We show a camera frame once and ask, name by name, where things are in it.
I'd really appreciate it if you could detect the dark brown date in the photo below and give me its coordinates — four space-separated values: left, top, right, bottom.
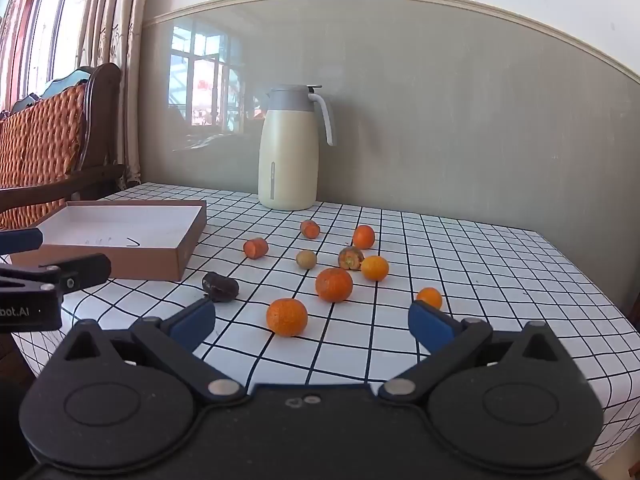
202 271 240 303

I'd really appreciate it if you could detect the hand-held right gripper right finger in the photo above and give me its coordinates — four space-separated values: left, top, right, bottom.
378 300 572 404

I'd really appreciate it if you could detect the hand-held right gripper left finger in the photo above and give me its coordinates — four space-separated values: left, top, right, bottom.
54 298 248 404

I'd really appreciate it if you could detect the brown-green half fruit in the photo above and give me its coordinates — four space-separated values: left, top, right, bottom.
338 246 365 271

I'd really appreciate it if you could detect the black checked white tablecloth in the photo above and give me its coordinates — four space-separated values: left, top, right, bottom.
10 182 640 463

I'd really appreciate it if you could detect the orange woven cushion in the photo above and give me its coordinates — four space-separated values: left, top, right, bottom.
0 83 90 231

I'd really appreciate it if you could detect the window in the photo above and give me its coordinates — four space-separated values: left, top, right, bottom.
0 0 98 111

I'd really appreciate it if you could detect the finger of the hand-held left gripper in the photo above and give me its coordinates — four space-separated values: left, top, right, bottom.
0 227 45 256
0 253 112 293

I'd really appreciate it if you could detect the cream thermos jug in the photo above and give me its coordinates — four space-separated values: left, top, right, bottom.
258 84 335 211

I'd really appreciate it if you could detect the small orange kumquat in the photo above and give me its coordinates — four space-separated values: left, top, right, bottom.
416 287 444 310

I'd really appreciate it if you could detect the smooth yellow-orange citrus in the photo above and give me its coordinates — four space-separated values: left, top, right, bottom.
360 255 390 282

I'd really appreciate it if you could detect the brown cardboard box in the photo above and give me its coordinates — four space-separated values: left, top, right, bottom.
10 199 208 282

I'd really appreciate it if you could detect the beige patterned curtain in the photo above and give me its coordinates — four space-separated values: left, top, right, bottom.
74 0 154 190

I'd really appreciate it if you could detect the dark wooden sofa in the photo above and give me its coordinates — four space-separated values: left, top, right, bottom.
0 62 127 233

